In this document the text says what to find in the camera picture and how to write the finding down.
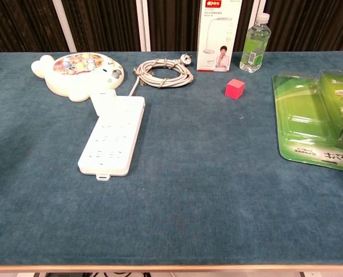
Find pink cube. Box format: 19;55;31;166
225;78;246;100

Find clear green-label water bottle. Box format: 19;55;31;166
239;12;272;74

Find white partition frame post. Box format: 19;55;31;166
51;0;77;53
135;0;152;53
241;0;262;53

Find green blister package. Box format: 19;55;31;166
271;68;343;174

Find white plug adapter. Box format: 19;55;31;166
90;89;117;117

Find blue table cloth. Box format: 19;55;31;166
0;51;343;267

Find cream fish-shaped fishing toy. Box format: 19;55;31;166
31;53;125;103

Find dark slatted screen panel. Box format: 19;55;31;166
0;0;70;53
259;0;343;53
61;0;141;53
147;0;203;53

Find white desk lamp box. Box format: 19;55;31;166
196;0;243;73

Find white cable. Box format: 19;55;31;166
128;53;195;98

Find white power strip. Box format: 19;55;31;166
77;96;146;182

